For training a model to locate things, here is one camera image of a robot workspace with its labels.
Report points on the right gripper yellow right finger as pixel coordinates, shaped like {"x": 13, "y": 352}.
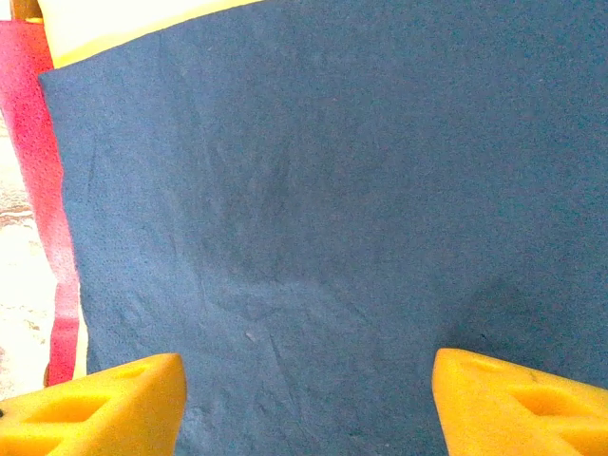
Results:
{"x": 499, "y": 413}

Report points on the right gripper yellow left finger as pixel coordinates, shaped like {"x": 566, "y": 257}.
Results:
{"x": 119, "y": 413}

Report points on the colourful paper napkin stack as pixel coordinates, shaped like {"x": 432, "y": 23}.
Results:
{"x": 332, "y": 190}

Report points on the kraft cardboard napkin box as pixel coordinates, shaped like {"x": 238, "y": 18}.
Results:
{"x": 24, "y": 9}

